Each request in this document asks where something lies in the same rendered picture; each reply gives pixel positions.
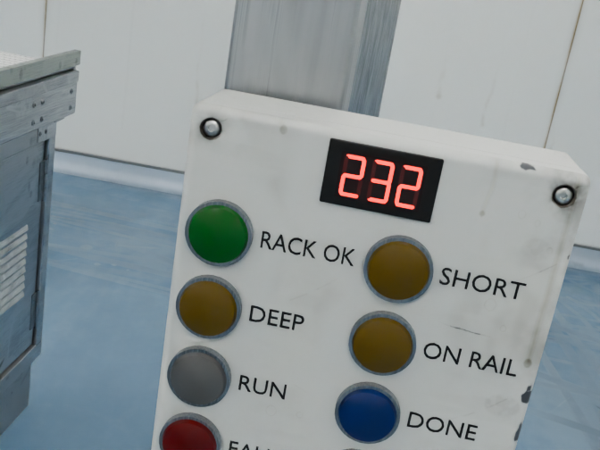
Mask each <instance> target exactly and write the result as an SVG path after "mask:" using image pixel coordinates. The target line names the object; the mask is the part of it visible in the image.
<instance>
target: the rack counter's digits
mask: <svg viewBox="0 0 600 450"><path fill-rule="evenodd" d="M427 169H428V167H426V166H420V165H416V164H411V163H407V162H398V161H393V160H389V159H383V158H378V157H374V156H369V155H365V154H356V153H351V152H347V151H342V155H341V161H340V165H339V171H338V175H337V184H336V190H335V195H334V196H338V197H343V198H348V199H353V200H357V201H362V202H366V203H371V204H379V205H384V206H388V207H394V208H398V209H403V210H407V211H412V212H418V211H419V207H420V202H421V195H422V190H423V187H424V182H425V179H426V174H427Z"/></svg>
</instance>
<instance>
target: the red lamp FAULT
mask: <svg viewBox="0 0 600 450"><path fill-rule="evenodd" d="M162 447H163V450H216V448H217V445H216V440H215V438H214V435H213V434H212V432H211V431H210V430H209V429H208V428H207V427H205V425H204V424H202V423H200V422H198V421H193V420H179V421H174V422H173V423H172V424H170V425H169V426H168V427H167V428H166V429H165V431H164V432H163V435H162Z"/></svg>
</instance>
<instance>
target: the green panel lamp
mask: <svg viewBox="0 0 600 450"><path fill-rule="evenodd" d="M188 237H189V241H190V243H191V246H192V247H193V248H194V250H195V251H196V253H197V254H198V255H200V256H201V257H202V258H204V259H205V260H207V261H209V262H212V263H228V262H231V261H233V260H235V259H237V258H238V257H239V256H240V255H241V254H242V253H243V252H244V251H245V249H246V245H247V241H248V232H247V227H246V224H245V222H244V221H243V219H242V218H241V217H240V215H239V214H238V213H236V212H235V211H234V210H232V209H230V208H228V207H226V206H223V205H209V206H206V207H204V208H202V209H200V210H199V211H198V212H196V213H195V215H194V216H193V217H192V219H191V221H190V223H189V226H188Z"/></svg>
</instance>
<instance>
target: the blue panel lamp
mask: <svg viewBox="0 0 600 450"><path fill-rule="evenodd" d="M396 417H397V416H396V408H395V406H394V404H393V403H392V401H391V400H390V399H389V398H388V397H387V396H385V395H384V394H382V393H380V392H379V391H377V390H373V389H368V388H366V389H358V390H355V391H353V392H351V393H349V394H348V395H347V396H345V398H344V399H343V400H342V401H341V403H340V405H339V407H338V419H339V422H340V424H341V426H342V427H343V429H344V430H345V432H346V433H347V434H348V435H350V436H351V437H352V438H355V439H358V440H361V441H365V442H372V441H377V440H380V439H382V438H384V437H385V436H386V435H388V434H389V433H390V432H391V431H392V429H393V428H394V427H395V425H396Z"/></svg>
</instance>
